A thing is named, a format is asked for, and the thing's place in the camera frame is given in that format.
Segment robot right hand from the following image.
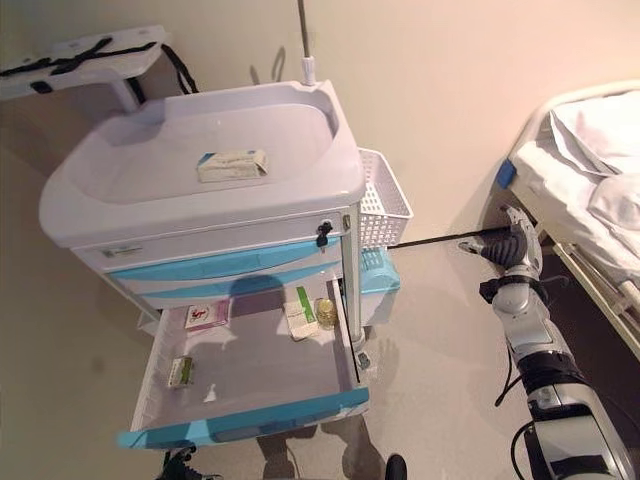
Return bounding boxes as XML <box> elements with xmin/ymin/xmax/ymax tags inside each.
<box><xmin>457</xmin><ymin>204</ymin><xmax>544</xmax><ymax>274</ymax></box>

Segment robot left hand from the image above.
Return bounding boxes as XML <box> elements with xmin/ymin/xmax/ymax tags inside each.
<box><xmin>159</xmin><ymin>444</ymin><xmax>224</xmax><ymax>480</ymax></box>

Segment white drawer blue handle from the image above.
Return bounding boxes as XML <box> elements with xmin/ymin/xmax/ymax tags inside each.
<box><xmin>117</xmin><ymin>277</ymin><xmax>371</xmax><ymax>449</ymax></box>
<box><xmin>102</xmin><ymin>247</ymin><xmax>344</xmax><ymax>296</ymax></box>
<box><xmin>134</xmin><ymin>272</ymin><xmax>344</xmax><ymax>314</ymax></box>

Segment white blue medicine box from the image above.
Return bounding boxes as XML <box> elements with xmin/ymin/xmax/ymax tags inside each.
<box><xmin>195</xmin><ymin>148</ymin><xmax>269</xmax><ymax>184</ymax></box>

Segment small green medicine box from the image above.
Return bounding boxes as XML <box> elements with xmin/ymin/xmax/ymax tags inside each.
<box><xmin>167</xmin><ymin>355</ymin><xmax>195</xmax><ymax>389</ymax></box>

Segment purple white medicine box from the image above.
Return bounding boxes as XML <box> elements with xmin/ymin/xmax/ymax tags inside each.
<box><xmin>184</xmin><ymin>302</ymin><xmax>234</xmax><ymax>331</ymax></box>

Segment yellow medicine bottle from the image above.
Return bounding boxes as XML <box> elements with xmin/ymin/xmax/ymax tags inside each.
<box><xmin>313</xmin><ymin>298</ymin><xmax>339</xmax><ymax>331</ymax></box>

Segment blue bed corner tag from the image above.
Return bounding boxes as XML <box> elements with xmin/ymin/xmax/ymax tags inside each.
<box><xmin>497</xmin><ymin>159</ymin><xmax>517</xmax><ymax>190</ymax></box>

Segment white blanket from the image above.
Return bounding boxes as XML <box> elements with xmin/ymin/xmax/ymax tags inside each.
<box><xmin>587</xmin><ymin>169</ymin><xmax>640</xmax><ymax>281</ymax></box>

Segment white bin blue lid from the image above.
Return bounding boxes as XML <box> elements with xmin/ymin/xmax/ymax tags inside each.
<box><xmin>359</xmin><ymin>248</ymin><xmax>401</xmax><ymax>329</ymax></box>

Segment white perforated side basket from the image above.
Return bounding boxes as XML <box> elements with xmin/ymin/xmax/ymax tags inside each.
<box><xmin>358</xmin><ymin>147</ymin><xmax>415</xmax><ymax>250</ymax></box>

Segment white pillow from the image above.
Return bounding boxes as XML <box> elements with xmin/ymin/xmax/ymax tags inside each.
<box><xmin>549</xmin><ymin>107</ymin><xmax>640</xmax><ymax>176</ymax></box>

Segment white cart side bin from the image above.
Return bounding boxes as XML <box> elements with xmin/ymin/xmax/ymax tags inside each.
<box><xmin>135</xmin><ymin>309</ymin><xmax>161</xmax><ymax>336</ymax></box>

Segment white box green stripe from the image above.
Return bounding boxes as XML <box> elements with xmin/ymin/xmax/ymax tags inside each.
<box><xmin>283</xmin><ymin>286</ymin><xmax>319</xmax><ymax>342</ymax></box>

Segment silver robot right leg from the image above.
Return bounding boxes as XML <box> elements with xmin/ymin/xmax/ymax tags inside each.
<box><xmin>384</xmin><ymin>453</ymin><xmax>409</xmax><ymax>480</ymax></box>

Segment cart label sticker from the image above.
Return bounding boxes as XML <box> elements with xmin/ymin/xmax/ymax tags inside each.
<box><xmin>102</xmin><ymin>244</ymin><xmax>146</xmax><ymax>259</ymax></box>

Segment metal IV pole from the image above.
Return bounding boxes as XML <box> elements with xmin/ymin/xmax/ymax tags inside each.
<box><xmin>294</xmin><ymin>0</ymin><xmax>321</xmax><ymax>91</ymax></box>

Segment white medical cart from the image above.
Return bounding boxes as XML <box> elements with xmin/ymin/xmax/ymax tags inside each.
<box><xmin>38</xmin><ymin>79</ymin><xmax>416</xmax><ymax>451</ymax></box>

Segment white tray table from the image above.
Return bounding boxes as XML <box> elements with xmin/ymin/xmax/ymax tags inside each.
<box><xmin>0</xmin><ymin>24</ymin><xmax>174</xmax><ymax>114</ymax></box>

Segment white hospital bed frame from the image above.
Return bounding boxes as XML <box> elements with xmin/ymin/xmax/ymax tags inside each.
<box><xmin>497</xmin><ymin>79</ymin><xmax>640</xmax><ymax>361</ymax></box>

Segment black hanging strap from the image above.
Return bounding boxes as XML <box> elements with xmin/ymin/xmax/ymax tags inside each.
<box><xmin>162</xmin><ymin>44</ymin><xmax>199</xmax><ymax>96</ymax></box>

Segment dark crossed straps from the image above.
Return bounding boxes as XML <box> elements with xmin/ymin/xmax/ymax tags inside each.
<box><xmin>0</xmin><ymin>35</ymin><xmax>157</xmax><ymax>79</ymax></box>

